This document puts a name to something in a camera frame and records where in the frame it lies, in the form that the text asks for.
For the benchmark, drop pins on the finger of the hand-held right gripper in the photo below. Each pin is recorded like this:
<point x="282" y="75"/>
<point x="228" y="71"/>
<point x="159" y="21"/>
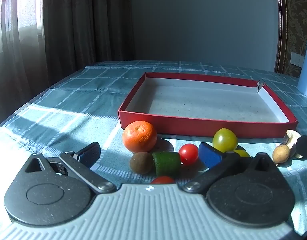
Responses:
<point x="306" y="146"/>

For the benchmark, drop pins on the red cardboard box tray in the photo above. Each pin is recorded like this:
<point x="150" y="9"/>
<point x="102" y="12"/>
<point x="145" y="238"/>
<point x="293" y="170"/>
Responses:
<point x="206" y="105"/>

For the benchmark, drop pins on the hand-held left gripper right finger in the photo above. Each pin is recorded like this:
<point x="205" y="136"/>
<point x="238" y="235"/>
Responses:
<point x="209" y="155"/>

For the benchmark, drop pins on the teal checked tablecloth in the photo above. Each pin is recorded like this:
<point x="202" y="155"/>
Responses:
<point x="76" y="100"/>

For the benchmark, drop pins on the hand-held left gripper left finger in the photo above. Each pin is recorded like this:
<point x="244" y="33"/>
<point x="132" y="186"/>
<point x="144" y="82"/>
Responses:
<point x="89" y="153"/>

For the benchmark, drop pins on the white wall switch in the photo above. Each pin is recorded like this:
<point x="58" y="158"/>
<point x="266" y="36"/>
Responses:
<point x="297" y="58"/>

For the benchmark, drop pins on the yellow cherry tomato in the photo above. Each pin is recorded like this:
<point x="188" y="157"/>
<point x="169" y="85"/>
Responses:
<point x="241" y="153"/>

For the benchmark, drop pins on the eggplant slice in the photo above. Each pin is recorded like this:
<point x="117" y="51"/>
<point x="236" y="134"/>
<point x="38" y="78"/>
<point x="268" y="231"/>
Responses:
<point x="292" y="137"/>

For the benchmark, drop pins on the brown kiwi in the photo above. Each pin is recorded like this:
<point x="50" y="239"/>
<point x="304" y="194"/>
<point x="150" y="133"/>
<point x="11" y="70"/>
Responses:
<point x="141" y="163"/>

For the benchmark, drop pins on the sheer white curtain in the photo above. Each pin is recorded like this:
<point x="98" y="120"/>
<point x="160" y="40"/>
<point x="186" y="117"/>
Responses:
<point x="16" y="42"/>

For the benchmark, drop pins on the orange mandarin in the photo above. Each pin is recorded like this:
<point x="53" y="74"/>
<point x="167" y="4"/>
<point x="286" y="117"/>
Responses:
<point x="139" y="136"/>

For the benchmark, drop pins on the dark wooden frame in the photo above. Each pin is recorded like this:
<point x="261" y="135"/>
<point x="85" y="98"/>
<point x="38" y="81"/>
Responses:
<point x="281" y="27"/>

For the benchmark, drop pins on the brown patterned curtain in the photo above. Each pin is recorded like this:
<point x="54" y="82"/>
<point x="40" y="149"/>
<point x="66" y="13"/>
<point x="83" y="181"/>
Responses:
<point x="86" y="22"/>

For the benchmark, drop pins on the green-yellow tomato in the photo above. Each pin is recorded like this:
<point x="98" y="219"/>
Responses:
<point x="224" y="140"/>

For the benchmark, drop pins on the small tan potato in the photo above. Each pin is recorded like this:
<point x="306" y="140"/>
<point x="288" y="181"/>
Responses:
<point x="281" y="154"/>

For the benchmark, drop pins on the red cherry tomato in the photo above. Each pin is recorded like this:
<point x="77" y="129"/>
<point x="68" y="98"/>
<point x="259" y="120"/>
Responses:
<point x="163" y="180"/>
<point x="188" y="153"/>

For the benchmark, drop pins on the green cucumber piece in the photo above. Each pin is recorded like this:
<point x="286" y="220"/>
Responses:
<point x="167" y="163"/>

